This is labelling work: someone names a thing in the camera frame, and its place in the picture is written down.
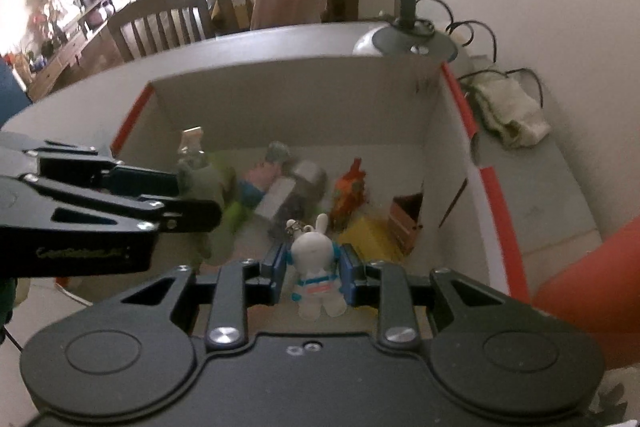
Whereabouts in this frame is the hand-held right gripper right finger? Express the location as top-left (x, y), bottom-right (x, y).
top-left (340, 244), bottom-right (531, 350)

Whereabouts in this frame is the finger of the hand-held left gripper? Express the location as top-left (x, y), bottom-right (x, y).
top-left (0, 132), bottom-right (181, 198)
top-left (25, 176), bottom-right (223, 236)

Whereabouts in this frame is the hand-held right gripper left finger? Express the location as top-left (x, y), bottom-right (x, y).
top-left (95, 243), bottom-right (287, 350)

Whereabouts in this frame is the grey green object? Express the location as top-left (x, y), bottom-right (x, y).
top-left (174, 152), bottom-right (237, 269)

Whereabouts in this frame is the white rabbit keychain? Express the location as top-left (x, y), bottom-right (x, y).
top-left (284, 213), bottom-right (349, 321)

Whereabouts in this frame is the small green highlighter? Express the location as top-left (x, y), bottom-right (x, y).
top-left (222, 199), bottom-right (252, 229)

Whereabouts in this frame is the small yellow box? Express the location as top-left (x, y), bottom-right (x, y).
top-left (339, 214), bottom-right (402, 259)

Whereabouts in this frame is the orange red toy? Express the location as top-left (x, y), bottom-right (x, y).
top-left (332, 157), bottom-right (372, 229)

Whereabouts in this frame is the clear jar of purple pins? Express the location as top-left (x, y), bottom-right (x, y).
top-left (256, 159), bottom-right (329, 230)

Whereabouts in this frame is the red cardboard box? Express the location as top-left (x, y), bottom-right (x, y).
top-left (110, 56), bottom-right (532, 309)

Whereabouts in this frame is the small clear bottle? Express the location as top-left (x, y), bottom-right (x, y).
top-left (177, 127), bottom-right (208, 168)

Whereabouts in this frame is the pink and blue small item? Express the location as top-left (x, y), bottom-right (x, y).
top-left (237, 162), bottom-right (281, 206)

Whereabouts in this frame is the wooden TV cabinet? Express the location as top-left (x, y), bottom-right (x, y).
top-left (25, 0), bottom-right (137, 104)

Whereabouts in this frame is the blue panel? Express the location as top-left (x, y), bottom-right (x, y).
top-left (0, 57), bottom-right (27, 118)

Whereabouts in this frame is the white crumpled cloth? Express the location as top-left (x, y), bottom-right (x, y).
top-left (469, 72), bottom-right (552, 151)

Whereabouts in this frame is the thin black cable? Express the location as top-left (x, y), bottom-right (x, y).
top-left (0, 326), bottom-right (24, 351)

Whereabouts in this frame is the black lamp cable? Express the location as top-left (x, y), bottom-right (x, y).
top-left (414, 0), bottom-right (547, 108)

